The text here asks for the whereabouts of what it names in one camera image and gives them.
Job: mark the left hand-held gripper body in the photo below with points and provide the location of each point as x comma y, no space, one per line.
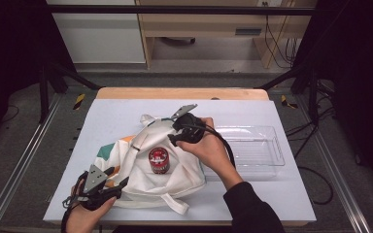
94,184

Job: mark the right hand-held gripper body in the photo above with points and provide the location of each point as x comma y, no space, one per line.
189,127

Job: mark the white canvas tote bag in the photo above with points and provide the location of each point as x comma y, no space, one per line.
142,191

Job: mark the red can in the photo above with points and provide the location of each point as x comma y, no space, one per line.
159,160

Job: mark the clear plastic tray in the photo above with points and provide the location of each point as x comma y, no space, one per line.
255,152

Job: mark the person's left hand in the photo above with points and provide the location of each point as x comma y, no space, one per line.
84,218

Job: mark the person's right hand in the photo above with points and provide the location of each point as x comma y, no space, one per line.
212,155

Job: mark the white table mat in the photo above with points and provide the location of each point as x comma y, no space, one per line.
116,113

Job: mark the yellow and black tape strip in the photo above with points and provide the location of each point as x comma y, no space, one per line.
79,101
286,102

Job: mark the black object under desk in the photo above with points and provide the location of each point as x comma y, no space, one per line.
178,40

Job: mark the black metal stand leg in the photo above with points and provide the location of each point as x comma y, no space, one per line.
312,97
43,93

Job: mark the light wooden desk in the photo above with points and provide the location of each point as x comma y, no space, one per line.
207,22

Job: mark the black metal crossbar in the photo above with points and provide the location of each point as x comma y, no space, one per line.
175,9

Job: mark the white cabinet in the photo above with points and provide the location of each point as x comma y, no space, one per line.
100,35

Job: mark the aluminium rail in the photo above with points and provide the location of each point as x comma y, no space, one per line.
16,165
336,174

